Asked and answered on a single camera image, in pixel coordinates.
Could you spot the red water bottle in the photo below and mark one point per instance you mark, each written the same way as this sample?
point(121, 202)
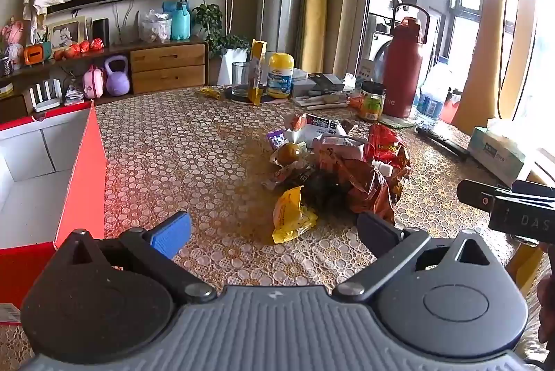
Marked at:
point(401, 67)

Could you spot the clear plastic water bottle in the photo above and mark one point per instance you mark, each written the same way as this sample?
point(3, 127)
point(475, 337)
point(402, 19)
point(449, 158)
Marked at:
point(433, 98)

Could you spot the orange radio clock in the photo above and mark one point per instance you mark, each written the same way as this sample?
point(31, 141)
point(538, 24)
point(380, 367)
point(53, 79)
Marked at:
point(38, 53)

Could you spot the black speaker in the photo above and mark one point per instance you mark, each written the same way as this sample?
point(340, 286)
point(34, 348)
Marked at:
point(100, 32)

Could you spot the small purple snack packet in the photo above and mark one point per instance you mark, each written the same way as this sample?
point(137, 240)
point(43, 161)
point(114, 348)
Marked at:
point(276, 139)

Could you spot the grey box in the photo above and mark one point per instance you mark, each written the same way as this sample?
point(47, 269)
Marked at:
point(302, 84)

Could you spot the small yellow toy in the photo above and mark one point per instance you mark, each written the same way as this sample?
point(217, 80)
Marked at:
point(211, 93)

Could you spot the yellow foil pouch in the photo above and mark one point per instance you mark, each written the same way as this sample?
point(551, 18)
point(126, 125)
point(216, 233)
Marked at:
point(256, 72)

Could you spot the green coaster cloth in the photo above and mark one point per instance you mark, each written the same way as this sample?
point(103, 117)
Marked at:
point(396, 122)

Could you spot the orange giraffe toy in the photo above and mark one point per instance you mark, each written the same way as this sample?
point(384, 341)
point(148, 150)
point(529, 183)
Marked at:
point(488, 50)

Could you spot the black box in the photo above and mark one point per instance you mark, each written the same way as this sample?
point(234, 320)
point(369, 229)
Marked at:
point(326, 81)

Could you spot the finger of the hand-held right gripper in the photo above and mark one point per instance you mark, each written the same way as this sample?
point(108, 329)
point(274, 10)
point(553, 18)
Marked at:
point(475, 194)

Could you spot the small white bottle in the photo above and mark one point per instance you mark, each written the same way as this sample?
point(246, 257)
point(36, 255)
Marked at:
point(383, 168)

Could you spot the glass cup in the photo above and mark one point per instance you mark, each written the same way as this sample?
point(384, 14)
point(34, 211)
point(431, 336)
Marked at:
point(239, 78)

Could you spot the purple kettlebell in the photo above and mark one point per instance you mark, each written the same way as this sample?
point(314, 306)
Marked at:
point(117, 80)

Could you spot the orange fruit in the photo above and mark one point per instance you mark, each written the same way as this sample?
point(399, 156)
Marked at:
point(60, 54)

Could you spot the red gold-print snack bag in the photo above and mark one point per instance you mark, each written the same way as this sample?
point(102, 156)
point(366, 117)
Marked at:
point(377, 184)

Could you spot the round brown snack packet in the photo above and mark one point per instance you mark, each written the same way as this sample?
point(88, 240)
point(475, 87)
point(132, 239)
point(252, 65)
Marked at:
point(288, 153)

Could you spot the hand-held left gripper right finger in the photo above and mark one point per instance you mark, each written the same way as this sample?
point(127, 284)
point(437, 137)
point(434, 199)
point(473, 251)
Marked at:
point(378, 233)

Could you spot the teal spray bottle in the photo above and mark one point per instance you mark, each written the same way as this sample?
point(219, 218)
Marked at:
point(180, 24)

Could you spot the dark round coaster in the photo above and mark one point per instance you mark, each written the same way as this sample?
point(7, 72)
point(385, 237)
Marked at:
point(236, 97)

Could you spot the washing machine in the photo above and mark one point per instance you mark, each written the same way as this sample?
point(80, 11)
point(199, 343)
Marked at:
point(383, 41)

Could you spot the yellow vitamin bottle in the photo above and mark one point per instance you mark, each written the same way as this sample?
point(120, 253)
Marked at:
point(280, 76)

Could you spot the red wrapped ornament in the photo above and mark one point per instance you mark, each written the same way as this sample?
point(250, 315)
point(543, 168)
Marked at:
point(97, 44)
point(85, 46)
point(73, 49)

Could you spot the red cardboard box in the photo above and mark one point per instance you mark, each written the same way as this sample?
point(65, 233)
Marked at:
point(80, 189)

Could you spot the clear plastic bag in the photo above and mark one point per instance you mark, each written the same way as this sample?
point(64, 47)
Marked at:
point(155, 28)

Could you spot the tissue pack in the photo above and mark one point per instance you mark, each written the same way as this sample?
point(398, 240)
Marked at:
point(494, 152)

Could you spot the pink toy suitcase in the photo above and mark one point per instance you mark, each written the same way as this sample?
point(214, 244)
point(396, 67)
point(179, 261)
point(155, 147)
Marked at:
point(92, 84)

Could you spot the photo frame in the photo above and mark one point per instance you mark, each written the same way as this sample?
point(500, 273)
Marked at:
point(66, 34)

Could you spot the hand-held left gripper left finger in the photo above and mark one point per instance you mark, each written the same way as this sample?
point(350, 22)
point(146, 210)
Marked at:
point(171, 233)

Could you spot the white router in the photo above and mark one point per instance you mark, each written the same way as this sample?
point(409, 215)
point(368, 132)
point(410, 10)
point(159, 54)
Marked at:
point(43, 98)

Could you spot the red white snack packet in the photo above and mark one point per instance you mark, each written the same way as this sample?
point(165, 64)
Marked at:
point(340, 148)

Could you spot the white tube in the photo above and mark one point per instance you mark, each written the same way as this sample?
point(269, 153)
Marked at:
point(365, 71)

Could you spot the pink plush toy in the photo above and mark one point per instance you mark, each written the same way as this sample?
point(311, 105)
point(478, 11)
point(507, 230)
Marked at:
point(13, 34)

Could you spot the silver red snack packet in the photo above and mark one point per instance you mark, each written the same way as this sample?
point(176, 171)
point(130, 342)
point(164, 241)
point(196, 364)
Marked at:
point(316, 124)

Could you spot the black-lid jar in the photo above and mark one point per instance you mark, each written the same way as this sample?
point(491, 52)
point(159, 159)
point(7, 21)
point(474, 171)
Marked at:
point(372, 104)

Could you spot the wooden tv cabinet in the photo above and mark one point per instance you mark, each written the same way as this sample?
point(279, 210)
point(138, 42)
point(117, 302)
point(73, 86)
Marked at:
point(167, 67)

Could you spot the black remote control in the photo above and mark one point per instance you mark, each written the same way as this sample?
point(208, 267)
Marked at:
point(442, 142)

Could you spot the yellow snack packet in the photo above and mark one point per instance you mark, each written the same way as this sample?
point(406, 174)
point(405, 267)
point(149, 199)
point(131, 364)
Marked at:
point(290, 215)

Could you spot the white plant pot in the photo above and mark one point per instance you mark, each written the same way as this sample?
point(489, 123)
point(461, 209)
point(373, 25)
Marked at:
point(232, 65)

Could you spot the person's right forearm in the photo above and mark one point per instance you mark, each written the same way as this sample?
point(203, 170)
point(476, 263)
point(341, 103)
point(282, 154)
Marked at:
point(547, 301)

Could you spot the dark snack packet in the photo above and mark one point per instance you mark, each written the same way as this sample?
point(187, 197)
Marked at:
point(323, 187)

